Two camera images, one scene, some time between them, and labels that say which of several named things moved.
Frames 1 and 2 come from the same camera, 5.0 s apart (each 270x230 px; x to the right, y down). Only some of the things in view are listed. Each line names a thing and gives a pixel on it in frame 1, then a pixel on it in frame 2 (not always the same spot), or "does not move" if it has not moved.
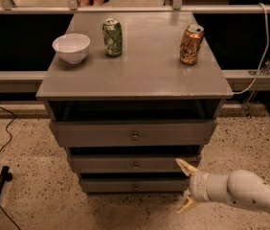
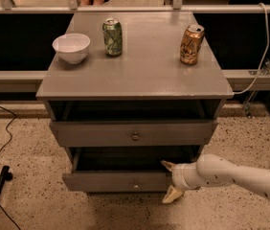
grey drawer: (134, 163) to (119, 182)
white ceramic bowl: (72, 48) does not move
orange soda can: (190, 45) does not move
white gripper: (198, 186) to (177, 175)
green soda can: (113, 37) does not move
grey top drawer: (134, 133) does not move
